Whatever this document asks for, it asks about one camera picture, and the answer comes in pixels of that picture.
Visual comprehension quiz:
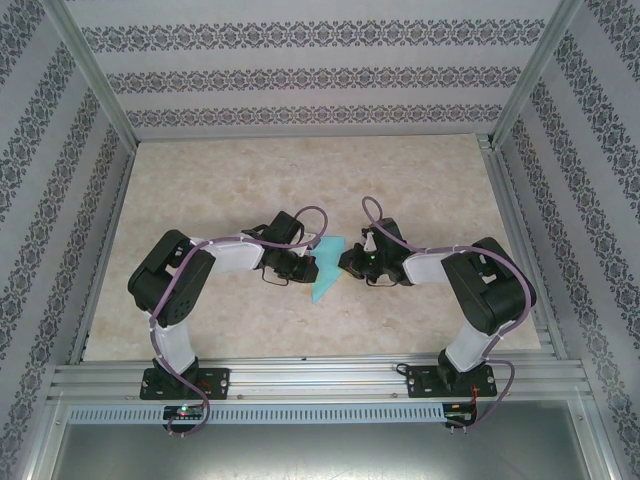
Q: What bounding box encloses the slotted grey cable duct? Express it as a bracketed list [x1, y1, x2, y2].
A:
[67, 402, 446, 425]

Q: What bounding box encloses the aluminium mounting rail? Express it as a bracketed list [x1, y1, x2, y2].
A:
[47, 352, 594, 401]

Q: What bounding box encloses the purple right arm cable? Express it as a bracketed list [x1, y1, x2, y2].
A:
[360, 195, 532, 431]

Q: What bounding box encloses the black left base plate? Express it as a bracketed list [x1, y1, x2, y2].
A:
[139, 367, 232, 401]

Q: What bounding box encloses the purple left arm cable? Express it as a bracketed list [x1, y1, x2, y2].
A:
[149, 204, 330, 439]

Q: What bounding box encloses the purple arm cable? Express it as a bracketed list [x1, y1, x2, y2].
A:
[360, 195, 532, 431]
[149, 204, 330, 439]

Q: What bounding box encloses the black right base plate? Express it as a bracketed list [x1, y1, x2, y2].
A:
[405, 364, 499, 400]

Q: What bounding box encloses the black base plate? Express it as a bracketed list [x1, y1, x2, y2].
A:
[405, 364, 499, 400]
[139, 367, 232, 401]

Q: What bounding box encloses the right controller board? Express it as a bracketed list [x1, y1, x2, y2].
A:
[443, 402, 479, 426]

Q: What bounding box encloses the left controller board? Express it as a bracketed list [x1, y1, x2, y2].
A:
[163, 404, 206, 426]

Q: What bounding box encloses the grey sheet metal panel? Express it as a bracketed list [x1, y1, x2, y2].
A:
[29, 422, 611, 480]

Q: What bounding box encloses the controller board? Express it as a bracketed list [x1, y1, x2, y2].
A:
[163, 404, 206, 426]
[443, 402, 479, 426]

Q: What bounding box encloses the teal cloth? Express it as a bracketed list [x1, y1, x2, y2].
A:
[308, 234, 347, 305]

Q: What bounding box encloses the aluminium frame post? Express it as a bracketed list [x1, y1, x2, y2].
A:
[47, 0, 139, 146]
[492, 0, 584, 146]

